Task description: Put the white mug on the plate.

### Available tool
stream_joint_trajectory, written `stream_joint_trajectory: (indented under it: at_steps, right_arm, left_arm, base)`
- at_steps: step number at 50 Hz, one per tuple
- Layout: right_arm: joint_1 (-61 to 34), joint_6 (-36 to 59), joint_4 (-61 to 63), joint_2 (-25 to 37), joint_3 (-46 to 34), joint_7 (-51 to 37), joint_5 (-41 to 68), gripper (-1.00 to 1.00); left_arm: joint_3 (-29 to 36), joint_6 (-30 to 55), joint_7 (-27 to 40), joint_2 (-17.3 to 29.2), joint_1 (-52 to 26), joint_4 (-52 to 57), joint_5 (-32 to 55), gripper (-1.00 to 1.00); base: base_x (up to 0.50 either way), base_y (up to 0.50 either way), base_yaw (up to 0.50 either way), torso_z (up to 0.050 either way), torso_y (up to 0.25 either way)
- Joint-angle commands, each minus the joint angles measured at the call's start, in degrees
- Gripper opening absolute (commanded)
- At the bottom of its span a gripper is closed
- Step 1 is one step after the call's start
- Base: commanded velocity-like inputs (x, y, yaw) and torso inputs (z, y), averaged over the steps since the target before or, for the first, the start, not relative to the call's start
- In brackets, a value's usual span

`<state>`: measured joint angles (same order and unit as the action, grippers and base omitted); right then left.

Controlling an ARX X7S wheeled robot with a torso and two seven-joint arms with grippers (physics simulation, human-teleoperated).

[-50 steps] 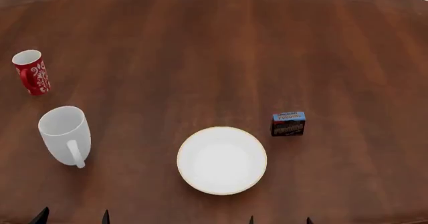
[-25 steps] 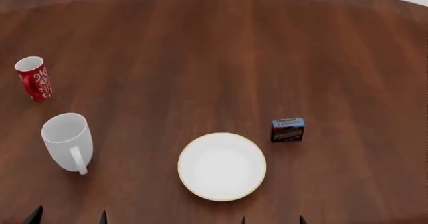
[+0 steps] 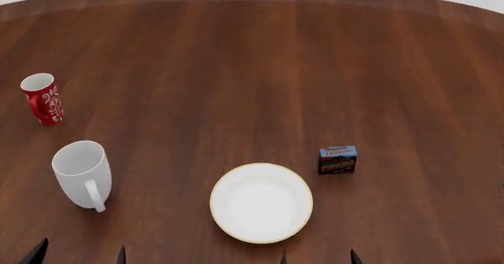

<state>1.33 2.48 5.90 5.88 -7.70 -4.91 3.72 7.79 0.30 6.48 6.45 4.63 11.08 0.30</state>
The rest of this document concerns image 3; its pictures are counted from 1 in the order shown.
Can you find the white plate with gold rim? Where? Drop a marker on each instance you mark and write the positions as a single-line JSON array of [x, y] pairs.
[[261, 202]]

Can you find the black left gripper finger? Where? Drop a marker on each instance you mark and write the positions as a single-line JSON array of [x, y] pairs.
[[121, 255], [36, 253]]

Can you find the red patterned mug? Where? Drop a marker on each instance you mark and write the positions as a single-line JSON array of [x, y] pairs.
[[49, 104]]

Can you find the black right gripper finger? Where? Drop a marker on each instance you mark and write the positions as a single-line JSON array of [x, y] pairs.
[[284, 258], [356, 257]]

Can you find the chocolate pudding box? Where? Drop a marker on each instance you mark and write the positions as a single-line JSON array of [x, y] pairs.
[[338, 161]]

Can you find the white ceramic mug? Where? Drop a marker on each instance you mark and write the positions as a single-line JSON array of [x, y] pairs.
[[80, 175]]

